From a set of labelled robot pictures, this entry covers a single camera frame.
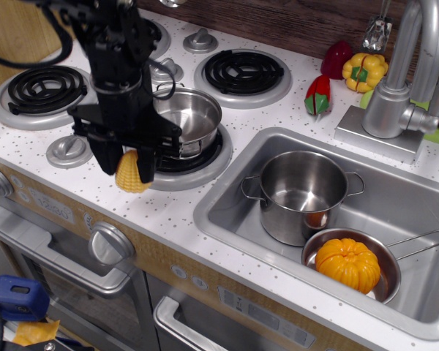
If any steel saucepan with handle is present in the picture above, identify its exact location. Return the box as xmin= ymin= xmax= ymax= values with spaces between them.
xmin=301 ymin=228 xmax=439 ymax=304

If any silver toy sink basin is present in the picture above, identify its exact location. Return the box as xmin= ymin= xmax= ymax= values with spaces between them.
xmin=194 ymin=127 xmax=439 ymax=341

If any silver oven door handle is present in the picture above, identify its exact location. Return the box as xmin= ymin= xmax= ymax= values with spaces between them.
xmin=0 ymin=206 xmax=131 ymax=298

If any silver toy faucet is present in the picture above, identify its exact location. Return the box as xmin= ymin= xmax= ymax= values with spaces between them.
xmin=334 ymin=0 xmax=439 ymax=164

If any black cable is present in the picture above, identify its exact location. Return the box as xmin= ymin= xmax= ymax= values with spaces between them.
xmin=0 ymin=7 xmax=74 ymax=69

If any front right black burner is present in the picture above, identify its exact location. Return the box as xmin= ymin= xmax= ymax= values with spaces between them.
xmin=151 ymin=124 xmax=233 ymax=192

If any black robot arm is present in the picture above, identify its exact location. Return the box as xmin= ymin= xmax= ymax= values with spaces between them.
xmin=35 ymin=1 xmax=181 ymax=184

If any back silver stove knob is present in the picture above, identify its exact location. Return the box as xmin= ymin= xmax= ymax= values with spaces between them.
xmin=183 ymin=28 xmax=218 ymax=54

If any dark red toy pepper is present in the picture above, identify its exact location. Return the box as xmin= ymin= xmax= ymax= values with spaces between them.
xmin=320 ymin=40 xmax=353 ymax=80

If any small steel pan on stove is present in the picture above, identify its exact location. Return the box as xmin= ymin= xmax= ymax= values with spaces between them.
xmin=154 ymin=82 xmax=222 ymax=159

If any silver dishwasher door handle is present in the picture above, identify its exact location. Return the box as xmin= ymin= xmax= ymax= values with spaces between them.
xmin=153 ymin=296 xmax=226 ymax=351

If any back right black burner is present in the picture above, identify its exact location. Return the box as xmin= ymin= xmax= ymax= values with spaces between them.
xmin=194 ymin=49 xmax=292 ymax=110

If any front left black burner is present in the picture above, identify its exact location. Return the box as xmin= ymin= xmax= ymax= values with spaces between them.
xmin=0 ymin=66 xmax=97 ymax=131

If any tall steel pot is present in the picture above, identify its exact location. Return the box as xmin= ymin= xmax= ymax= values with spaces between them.
xmin=241 ymin=151 xmax=366 ymax=247

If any yellow toy bell pepper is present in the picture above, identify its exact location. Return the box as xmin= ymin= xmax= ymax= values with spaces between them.
xmin=342 ymin=53 xmax=389 ymax=93

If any silver oven knob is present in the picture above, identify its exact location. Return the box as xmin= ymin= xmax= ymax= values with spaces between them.
xmin=88 ymin=222 xmax=135 ymax=265

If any green toy plate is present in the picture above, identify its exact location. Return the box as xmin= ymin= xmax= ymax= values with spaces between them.
xmin=359 ymin=90 xmax=439 ymax=144

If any orange toy pumpkin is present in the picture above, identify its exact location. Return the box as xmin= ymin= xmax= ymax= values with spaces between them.
xmin=315 ymin=238 xmax=381 ymax=294

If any front silver stove knob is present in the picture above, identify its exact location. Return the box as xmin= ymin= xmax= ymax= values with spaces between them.
xmin=46 ymin=135 xmax=93 ymax=169

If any yellow toy corn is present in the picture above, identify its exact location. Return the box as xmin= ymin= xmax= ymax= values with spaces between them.
xmin=115 ymin=150 xmax=151 ymax=193

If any red toy chili pepper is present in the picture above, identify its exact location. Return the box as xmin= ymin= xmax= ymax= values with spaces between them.
xmin=304 ymin=75 xmax=331 ymax=116

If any middle silver stove knob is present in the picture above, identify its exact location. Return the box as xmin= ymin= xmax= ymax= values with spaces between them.
xmin=150 ymin=58 xmax=184 ymax=84

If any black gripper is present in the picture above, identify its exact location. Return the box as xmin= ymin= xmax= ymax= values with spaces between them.
xmin=68 ymin=78 xmax=181 ymax=183

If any silver stove knob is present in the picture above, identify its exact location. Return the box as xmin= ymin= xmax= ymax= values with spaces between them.
xmin=183 ymin=28 xmax=218 ymax=54
xmin=150 ymin=58 xmax=184 ymax=84
xmin=46 ymin=135 xmax=93 ymax=169

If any yellow cloth scrap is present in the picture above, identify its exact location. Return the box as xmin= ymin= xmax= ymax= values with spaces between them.
xmin=12 ymin=320 xmax=60 ymax=347

